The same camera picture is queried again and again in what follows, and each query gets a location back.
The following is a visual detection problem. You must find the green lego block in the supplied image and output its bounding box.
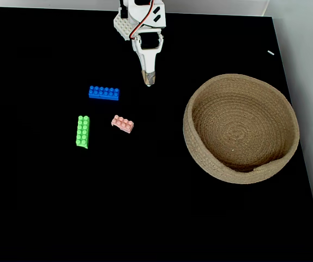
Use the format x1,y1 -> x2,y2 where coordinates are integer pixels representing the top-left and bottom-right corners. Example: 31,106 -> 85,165
75,115 -> 91,150

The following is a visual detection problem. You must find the red black servo cable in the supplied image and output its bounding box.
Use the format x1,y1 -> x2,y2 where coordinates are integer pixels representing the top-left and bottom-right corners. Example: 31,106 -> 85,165
129,0 -> 156,40

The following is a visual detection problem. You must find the pink lego block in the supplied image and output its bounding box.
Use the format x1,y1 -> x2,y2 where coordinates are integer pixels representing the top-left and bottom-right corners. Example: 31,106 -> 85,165
111,115 -> 135,134

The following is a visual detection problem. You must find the woven rope basket tray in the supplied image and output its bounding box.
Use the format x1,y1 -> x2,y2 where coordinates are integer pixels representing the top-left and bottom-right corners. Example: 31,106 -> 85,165
183,73 -> 300,185

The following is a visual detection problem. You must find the blue lego block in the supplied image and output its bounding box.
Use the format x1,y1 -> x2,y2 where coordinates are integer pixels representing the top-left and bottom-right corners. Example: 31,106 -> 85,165
88,85 -> 121,101

